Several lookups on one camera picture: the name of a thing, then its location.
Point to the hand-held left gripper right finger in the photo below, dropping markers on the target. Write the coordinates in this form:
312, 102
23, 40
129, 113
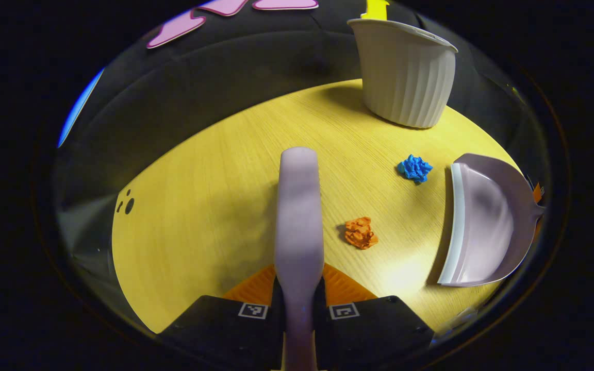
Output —
323, 330

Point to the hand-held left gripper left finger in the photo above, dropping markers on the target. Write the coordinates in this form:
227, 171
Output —
276, 330

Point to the orange paper trash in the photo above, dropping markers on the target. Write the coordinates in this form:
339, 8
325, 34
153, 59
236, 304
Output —
361, 233

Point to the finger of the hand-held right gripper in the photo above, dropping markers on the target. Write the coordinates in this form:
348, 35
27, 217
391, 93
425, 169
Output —
538, 194

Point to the yellow wooden desktop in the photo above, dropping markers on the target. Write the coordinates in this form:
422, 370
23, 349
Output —
214, 206

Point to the lilac small broom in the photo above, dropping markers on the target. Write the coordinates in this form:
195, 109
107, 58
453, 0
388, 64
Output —
299, 216

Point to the blue paper trash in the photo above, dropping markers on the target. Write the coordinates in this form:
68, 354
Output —
415, 168

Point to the white ribbed garbage bin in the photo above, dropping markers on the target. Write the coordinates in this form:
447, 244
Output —
405, 77

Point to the lilac dustpan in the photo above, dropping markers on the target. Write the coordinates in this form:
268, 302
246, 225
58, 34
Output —
482, 221

